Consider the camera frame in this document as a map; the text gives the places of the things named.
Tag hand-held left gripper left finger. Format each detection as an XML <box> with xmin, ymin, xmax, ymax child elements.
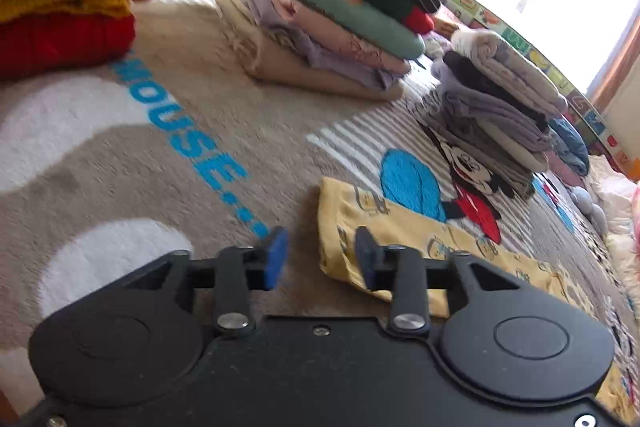
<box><xmin>122</xmin><ymin>227</ymin><xmax>290</xmax><ymax>338</ymax></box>

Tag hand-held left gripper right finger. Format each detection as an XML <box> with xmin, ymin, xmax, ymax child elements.
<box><xmin>355</xmin><ymin>227</ymin><xmax>531</xmax><ymax>338</ymax></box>

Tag yellow printed pants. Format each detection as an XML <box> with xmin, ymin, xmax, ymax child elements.
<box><xmin>319</xmin><ymin>177</ymin><xmax>638</xmax><ymax>425</ymax></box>

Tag stack of folded grey clothes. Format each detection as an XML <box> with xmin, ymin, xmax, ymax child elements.
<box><xmin>415</xmin><ymin>29</ymin><xmax>571</xmax><ymax>200</ymax></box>

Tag stack of folded pastel clothes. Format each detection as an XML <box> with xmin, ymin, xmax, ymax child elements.
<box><xmin>214</xmin><ymin>0</ymin><xmax>443</xmax><ymax>102</ymax></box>

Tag cartoon mouse printed blanket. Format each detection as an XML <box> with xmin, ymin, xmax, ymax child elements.
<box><xmin>0</xmin><ymin>0</ymin><xmax>640</xmax><ymax>427</ymax></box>

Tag pink purple quilt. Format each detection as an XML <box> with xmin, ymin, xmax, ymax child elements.
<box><xmin>542</xmin><ymin>149</ymin><xmax>586</xmax><ymax>188</ymax></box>

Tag grey plush toy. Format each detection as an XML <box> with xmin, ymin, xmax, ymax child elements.
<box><xmin>570</xmin><ymin>187</ymin><xmax>608</xmax><ymax>233</ymax></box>

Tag blue folded blanket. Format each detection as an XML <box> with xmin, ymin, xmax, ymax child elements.
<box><xmin>547</xmin><ymin>117</ymin><xmax>591</xmax><ymax>178</ymax></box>

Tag white quilt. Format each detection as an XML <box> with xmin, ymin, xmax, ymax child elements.
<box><xmin>590</xmin><ymin>157</ymin><xmax>640</xmax><ymax>208</ymax></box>

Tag colourful alphabet play mat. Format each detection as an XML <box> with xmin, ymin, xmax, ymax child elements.
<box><xmin>440</xmin><ymin>0</ymin><xmax>640</xmax><ymax>180</ymax></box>

